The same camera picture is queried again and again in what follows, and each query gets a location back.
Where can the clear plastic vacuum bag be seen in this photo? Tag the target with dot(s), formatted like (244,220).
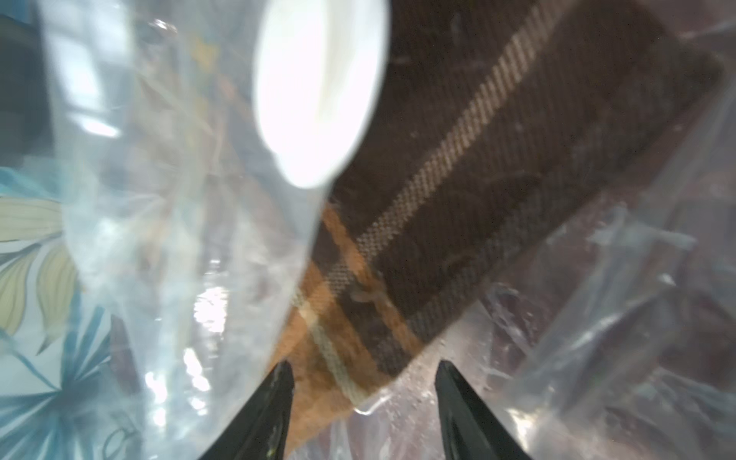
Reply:
(173,208)

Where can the white vacuum valve cap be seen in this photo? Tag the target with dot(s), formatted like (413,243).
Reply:
(318,67)

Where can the dark brown plaid blanket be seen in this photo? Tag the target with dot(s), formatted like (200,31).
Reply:
(497,121)

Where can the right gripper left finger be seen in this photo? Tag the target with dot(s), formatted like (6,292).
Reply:
(260,429)

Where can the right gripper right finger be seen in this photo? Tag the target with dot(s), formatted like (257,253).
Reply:
(470,431)

